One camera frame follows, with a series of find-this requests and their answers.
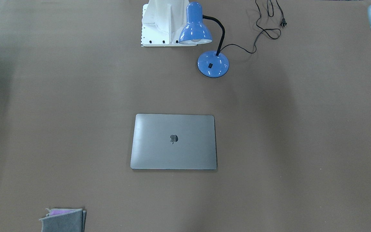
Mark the grey laptop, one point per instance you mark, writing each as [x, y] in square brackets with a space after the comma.
[174, 142]

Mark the folded grey cloth stack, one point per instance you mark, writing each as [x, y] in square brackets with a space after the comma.
[63, 220]

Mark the blue desk lamp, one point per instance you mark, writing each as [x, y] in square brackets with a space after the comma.
[213, 63]

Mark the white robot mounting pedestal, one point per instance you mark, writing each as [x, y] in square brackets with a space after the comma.
[162, 23]

